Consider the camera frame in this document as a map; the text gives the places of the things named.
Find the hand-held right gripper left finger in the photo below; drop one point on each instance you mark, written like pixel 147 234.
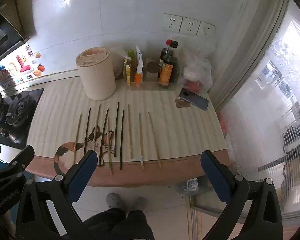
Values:
pixel 82 177

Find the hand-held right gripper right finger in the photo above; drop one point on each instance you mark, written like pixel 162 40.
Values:
pixel 215 177

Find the dark wooden chopstick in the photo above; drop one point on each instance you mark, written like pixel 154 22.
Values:
pixel 87 130
pixel 117 130
pixel 122 140
pixel 103 135

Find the white-tipped bamboo chopstick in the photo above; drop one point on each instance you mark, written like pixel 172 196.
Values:
pixel 141 140

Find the beige cylindrical chopstick holder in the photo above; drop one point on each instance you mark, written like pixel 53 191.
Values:
pixel 97 75

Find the clear plastic bottle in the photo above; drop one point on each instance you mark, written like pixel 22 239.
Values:
pixel 187 186

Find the grey slipper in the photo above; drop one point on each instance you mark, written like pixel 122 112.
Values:
pixel 115 200
pixel 139 203

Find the striped cat-print table mat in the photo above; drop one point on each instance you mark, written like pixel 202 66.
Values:
pixel 180 135

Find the person's dark trousers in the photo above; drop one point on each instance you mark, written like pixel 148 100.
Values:
pixel 120 225

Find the brown card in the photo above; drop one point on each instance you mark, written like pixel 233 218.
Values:
pixel 182 103

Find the grey smartphone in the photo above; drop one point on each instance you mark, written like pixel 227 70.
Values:
pixel 193 99

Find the frosted glass window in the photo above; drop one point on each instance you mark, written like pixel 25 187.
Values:
pixel 265 105

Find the red packet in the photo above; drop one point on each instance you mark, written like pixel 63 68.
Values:
pixel 194 85

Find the clear plastic bag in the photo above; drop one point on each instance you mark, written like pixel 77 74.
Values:
pixel 197 65

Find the yellow seasoning box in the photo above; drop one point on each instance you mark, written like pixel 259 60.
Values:
pixel 127 72

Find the black range hood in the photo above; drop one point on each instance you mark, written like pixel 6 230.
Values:
pixel 2 35

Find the jar with brown lid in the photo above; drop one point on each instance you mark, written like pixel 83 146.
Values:
pixel 152 71

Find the white and orange packet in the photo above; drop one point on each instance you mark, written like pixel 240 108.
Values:
pixel 138 67

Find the green bottle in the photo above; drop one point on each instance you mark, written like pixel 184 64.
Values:
pixel 131 55

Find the colourful wall stickers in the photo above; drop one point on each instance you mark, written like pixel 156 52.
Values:
pixel 22 65

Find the white wall socket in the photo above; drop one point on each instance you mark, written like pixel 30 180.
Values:
pixel 172 22
pixel 205 29
pixel 189 26

